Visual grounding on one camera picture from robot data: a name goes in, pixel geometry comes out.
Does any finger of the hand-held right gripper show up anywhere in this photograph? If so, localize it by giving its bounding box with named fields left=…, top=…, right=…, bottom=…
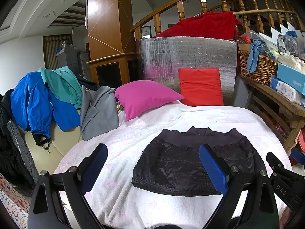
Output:
left=266, top=151, right=286, bottom=172

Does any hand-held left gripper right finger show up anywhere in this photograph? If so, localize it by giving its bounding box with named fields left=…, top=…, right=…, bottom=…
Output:
left=199, top=144, right=279, bottom=229

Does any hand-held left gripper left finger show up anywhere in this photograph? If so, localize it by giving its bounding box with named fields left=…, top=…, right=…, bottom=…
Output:
left=27, top=143, right=108, bottom=229

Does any black puffer jacket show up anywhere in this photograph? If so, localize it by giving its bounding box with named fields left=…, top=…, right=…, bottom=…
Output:
left=132, top=126, right=267, bottom=197

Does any cream sofa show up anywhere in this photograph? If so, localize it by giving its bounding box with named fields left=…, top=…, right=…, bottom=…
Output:
left=24, top=124, right=83, bottom=174

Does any grey coat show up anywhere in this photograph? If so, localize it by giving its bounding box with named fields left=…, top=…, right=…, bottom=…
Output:
left=80, top=85, right=120, bottom=142

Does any white pink blanket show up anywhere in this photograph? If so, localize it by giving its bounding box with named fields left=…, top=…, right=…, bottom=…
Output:
left=52, top=100, right=290, bottom=229

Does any wooden table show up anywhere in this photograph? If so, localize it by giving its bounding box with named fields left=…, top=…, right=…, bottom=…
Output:
left=239, top=73, right=305, bottom=154

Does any white dotted tissue pack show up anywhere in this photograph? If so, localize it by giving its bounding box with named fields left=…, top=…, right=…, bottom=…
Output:
left=270, top=77, right=302, bottom=102

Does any red pillow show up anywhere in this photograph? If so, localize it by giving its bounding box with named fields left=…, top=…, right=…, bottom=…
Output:
left=178, top=68, right=224, bottom=106

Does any magenta pillow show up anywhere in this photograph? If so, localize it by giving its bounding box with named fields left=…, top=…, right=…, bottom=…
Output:
left=115, top=81, right=185, bottom=121

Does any blue cardboard box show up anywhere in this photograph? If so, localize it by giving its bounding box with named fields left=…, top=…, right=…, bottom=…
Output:
left=276, top=63, right=305, bottom=93

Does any black garment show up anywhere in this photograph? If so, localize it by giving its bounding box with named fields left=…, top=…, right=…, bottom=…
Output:
left=0, top=89, right=40, bottom=191

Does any cartoon printed fabric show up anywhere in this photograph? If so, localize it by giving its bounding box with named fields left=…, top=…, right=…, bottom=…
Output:
left=0, top=170, right=30, bottom=229

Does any teal jacket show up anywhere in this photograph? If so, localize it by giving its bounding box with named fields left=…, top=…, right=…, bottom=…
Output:
left=38, top=67, right=83, bottom=110

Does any blue jacket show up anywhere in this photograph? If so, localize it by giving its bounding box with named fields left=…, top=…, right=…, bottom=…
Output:
left=10, top=72, right=81, bottom=140

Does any wicker basket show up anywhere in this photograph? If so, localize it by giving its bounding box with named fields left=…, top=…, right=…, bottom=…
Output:
left=238, top=50, right=282, bottom=86

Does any plastic bag of cream cloth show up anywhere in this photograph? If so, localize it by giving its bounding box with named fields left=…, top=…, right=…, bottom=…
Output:
left=276, top=52, right=305, bottom=69

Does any blue cloth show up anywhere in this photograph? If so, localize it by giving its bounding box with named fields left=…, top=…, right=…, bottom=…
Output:
left=246, top=39, right=267, bottom=74

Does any grey refrigerator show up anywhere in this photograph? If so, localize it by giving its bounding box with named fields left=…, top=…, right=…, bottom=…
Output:
left=56, top=46, right=80, bottom=77

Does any clear plastic bag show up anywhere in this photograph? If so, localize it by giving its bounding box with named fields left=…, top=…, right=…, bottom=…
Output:
left=241, top=30, right=280, bottom=58

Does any silver foil insulation mat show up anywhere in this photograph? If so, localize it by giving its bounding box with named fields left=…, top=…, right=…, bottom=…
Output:
left=135, top=36, right=238, bottom=106

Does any plastic bag with dark item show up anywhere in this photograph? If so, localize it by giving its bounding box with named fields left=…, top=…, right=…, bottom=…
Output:
left=277, top=34, right=299, bottom=57

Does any brown curtain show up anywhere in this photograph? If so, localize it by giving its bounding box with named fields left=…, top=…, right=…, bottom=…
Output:
left=43, top=35, right=72, bottom=71

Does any red quilt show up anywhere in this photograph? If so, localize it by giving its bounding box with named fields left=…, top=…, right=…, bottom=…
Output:
left=154, top=11, right=242, bottom=41

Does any framed picture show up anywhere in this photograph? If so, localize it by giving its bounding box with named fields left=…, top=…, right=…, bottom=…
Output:
left=141, top=25, right=152, bottom=39

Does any wooden pillar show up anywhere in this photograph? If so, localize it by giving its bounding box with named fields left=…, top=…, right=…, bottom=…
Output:
left=86, top=0, right=136, bottom=89

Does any wooden stair railing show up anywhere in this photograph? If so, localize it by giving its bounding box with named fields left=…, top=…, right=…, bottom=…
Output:
left=130, top=0, right=298, bottom=40

